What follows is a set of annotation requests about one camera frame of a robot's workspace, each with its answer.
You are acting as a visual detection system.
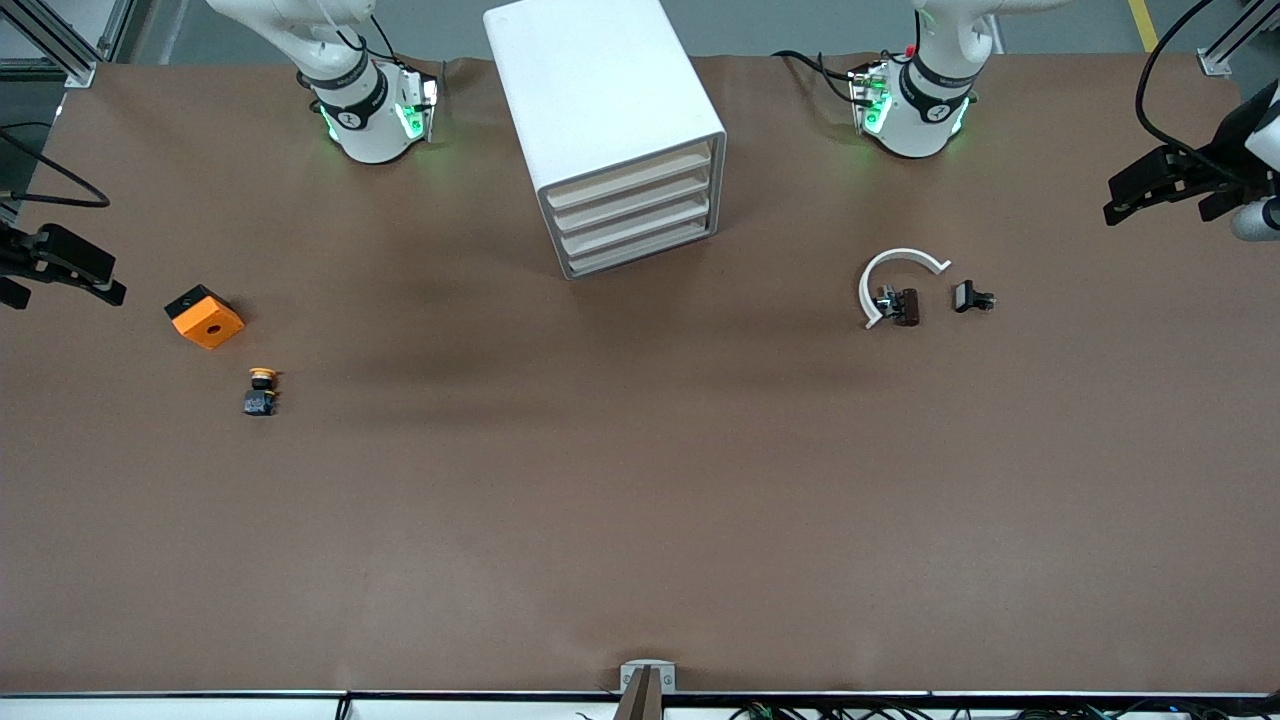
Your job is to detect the yellow capped push button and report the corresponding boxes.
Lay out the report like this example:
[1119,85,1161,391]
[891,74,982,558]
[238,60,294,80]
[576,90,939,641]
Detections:
[242,367,282,418]

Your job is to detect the tangled black cables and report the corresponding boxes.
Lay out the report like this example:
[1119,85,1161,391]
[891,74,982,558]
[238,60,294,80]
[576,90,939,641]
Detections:
[728,702,1280,720]

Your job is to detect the black base cable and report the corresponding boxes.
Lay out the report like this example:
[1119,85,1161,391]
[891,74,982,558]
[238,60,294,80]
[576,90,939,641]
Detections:
[318,0,403,73]
[772,48,863,106]

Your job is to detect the white curved plastic bracket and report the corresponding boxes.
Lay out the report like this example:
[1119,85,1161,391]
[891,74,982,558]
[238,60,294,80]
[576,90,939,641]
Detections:
[858,247,953,331]

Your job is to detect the white connector box green light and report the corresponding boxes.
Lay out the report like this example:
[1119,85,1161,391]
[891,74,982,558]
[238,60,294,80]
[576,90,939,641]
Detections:
[848,62,893,136]
[395,68,441,143]

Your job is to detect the grey metal mounting bracket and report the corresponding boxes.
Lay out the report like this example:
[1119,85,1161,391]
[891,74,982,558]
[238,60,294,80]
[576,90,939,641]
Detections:
[619,660,677,693]

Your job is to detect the orange box with hole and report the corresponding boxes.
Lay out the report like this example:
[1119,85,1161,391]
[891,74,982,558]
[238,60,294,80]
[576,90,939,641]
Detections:
[164,284,246,351]

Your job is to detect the white table frame rail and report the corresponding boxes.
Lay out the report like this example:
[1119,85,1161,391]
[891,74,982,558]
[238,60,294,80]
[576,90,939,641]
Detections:
[0,689,1280,720]

